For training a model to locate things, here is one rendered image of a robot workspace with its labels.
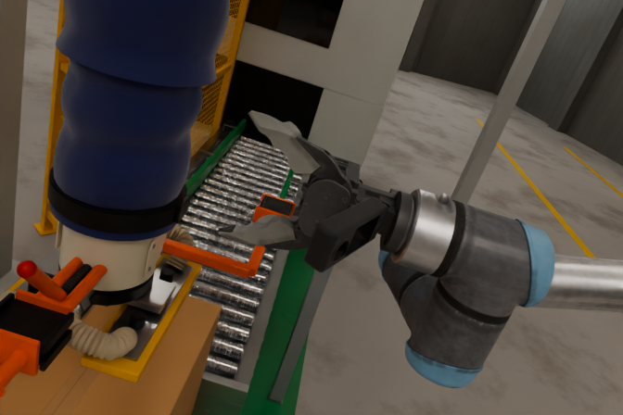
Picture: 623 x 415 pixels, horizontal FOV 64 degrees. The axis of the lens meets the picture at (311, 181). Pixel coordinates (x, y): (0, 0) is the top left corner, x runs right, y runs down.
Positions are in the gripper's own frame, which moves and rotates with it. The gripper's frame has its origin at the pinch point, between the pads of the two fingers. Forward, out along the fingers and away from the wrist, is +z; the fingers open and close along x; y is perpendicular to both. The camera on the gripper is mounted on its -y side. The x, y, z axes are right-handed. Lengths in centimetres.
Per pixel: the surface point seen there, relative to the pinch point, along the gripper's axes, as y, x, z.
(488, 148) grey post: 344, -70, -141
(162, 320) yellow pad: 24, -44, 9
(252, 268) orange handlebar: 31.6, -32.4, -3.7
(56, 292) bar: 6.9, -29.7, 21.4
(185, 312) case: 50, -64, 10
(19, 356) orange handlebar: -2.9, -32.5, 20.2
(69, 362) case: 25, -64, 27
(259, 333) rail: 90, -99, -9
